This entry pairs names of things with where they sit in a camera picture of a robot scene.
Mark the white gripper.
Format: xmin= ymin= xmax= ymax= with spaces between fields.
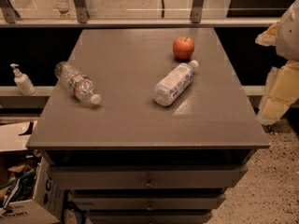
xmin=255 ymin=0 xmax=299 ymax=125

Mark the clear plastic water bottle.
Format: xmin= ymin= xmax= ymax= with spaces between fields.
xmin=54 ymin=62 xmax=101 ymax=105

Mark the red apple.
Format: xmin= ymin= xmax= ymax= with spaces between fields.
xmin=173 ymin=36 xmax=194 ymax=60

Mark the white labelled drink bottle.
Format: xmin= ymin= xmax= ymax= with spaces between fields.
xmin=153 ymin=60 xmax=199 ymax=106

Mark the white pump dispenser bottle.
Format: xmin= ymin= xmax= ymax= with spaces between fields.
xmin=10 ymin=63 xmax=36 ymax=95

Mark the grey drawer cabinet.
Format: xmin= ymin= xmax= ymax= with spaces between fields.
xmin=25 ymin=27 xmax=271 ymax=224

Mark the top grey drawer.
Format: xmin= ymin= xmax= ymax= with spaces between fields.
xmin=49 ymin=165 xmax=248 ymax=189

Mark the grey drawer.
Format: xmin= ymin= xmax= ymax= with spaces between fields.
xmin=89 ymin=211 xmax=212 ymax=224
xmin=49 ymin=165 xmax=248 ymax=189
xmin=73 ymin=193 xmax=225 ymax=211

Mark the middle grey drawer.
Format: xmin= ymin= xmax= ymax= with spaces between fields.
xmin=73 ymin=193 xmax=225 ymax=211

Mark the bottom grey drawer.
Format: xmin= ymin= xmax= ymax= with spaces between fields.
xmin=89 ymin=211 xmax=212 ymax=224

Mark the white cardboard box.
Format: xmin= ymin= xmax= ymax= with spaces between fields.
xmin=0 ymin=121 xmax=64 ymax=224

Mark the grey metal railing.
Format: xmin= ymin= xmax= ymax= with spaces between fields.
xmin=1 ymin=0 xmax=294 ymax=28

